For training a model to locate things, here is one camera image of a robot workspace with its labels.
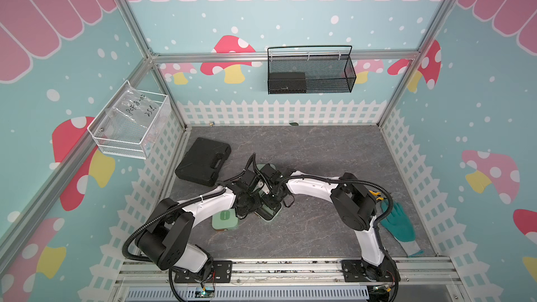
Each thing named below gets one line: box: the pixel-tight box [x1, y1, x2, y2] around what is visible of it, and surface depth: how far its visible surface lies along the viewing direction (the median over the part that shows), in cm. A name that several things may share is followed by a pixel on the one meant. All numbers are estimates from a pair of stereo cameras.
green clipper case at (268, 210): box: [254, 190, 284, 222], surface depth 88 cm
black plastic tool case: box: [174, 137, 232, 187], surface depth 100 cm
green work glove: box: [379, 199, 424, 258], surface depth 86 cm
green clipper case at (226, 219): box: [211, 208, 240, 230], surface depth 86 cm
